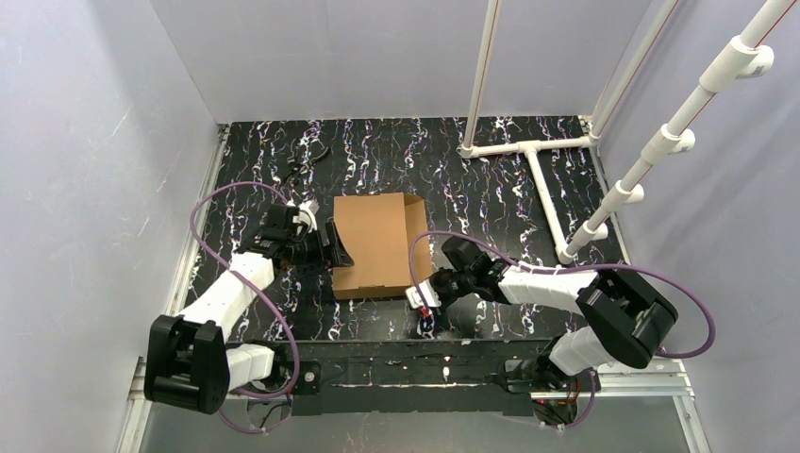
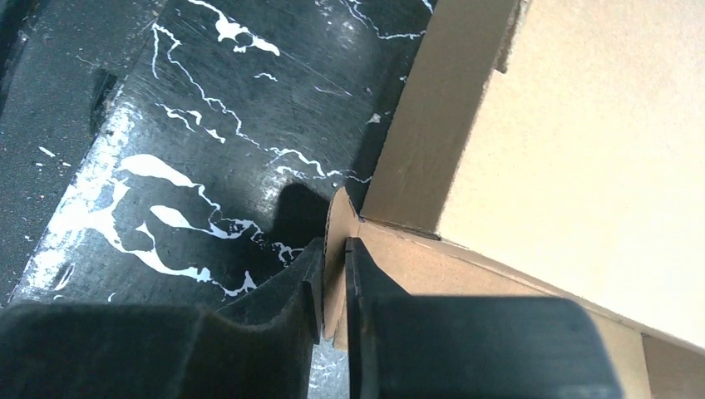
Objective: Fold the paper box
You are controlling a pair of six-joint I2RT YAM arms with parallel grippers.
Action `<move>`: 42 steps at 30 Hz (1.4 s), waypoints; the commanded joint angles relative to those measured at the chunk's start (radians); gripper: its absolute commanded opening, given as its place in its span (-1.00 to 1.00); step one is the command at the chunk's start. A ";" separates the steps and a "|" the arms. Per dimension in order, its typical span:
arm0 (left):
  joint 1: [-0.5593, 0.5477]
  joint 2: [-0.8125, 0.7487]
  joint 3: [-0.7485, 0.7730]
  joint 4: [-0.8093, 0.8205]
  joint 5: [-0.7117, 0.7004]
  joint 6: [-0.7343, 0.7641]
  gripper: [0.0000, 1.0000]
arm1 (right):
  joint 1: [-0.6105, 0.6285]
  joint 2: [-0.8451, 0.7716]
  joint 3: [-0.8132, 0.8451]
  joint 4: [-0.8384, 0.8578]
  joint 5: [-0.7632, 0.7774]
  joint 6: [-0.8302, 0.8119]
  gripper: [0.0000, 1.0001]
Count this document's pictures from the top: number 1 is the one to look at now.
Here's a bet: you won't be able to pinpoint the brown cardboard box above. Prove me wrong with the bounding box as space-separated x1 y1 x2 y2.
332 193 433 300

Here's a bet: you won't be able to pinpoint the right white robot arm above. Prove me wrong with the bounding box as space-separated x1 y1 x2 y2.
406 237 678 388

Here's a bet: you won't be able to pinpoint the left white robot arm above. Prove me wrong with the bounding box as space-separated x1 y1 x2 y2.
143 202 354 414

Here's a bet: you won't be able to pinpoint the black pliers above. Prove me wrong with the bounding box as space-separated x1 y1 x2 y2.
279 146 331 186

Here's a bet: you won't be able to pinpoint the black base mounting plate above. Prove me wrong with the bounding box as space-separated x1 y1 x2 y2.
227 337 611 418

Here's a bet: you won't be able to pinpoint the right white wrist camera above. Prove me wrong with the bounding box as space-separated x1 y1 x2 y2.
404 278 442 310

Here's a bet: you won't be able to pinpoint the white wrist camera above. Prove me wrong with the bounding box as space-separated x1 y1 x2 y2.
404 278 442 310
298 199 319 231

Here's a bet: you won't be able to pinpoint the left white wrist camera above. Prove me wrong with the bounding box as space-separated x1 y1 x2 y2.
298 199 319 231

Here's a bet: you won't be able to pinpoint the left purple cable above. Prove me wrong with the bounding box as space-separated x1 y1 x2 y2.
188 181 304 435

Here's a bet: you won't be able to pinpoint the purple cable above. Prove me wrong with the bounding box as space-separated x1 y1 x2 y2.
188 181 304 435
407 229 718 428

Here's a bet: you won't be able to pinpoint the aluminium rail frame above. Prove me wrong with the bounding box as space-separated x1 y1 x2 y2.
116 125 711 453

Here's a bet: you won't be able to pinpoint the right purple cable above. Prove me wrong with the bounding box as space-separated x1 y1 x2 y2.
407 229 718 428

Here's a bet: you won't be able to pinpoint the white PVC pipe frame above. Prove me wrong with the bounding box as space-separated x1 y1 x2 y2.
459 0 796 265

